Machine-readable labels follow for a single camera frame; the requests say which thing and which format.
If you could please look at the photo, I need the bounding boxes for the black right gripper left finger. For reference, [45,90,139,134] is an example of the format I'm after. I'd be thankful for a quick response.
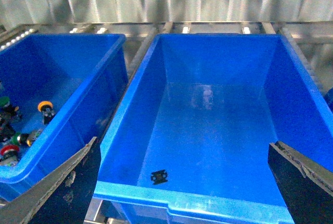
[1,137,101,223]

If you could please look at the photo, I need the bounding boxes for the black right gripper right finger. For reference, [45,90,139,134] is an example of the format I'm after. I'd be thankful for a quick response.
[267,141,332,223]

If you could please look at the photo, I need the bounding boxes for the orange push button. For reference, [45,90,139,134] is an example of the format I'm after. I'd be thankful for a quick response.
[37,101,56,125]

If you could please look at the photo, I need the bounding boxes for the blue source bin with buttons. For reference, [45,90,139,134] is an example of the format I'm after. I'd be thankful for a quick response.
[1,34,128,201]

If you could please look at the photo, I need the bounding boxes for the red button front edge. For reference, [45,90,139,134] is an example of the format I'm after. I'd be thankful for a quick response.
[1,144,20,167]

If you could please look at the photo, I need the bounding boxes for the green flat push button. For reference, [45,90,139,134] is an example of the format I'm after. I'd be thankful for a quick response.
[10,129,43,147]

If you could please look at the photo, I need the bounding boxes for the small black clip in bin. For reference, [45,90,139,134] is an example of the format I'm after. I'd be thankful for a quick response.
[150,169,168,185]

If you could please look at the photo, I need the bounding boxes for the green mushroom button far left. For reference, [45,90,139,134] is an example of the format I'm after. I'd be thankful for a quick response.
[1,96,22,123]

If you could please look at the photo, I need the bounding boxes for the blue middle empty bin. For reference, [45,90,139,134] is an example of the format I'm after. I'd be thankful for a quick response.
[94,34,332,223]

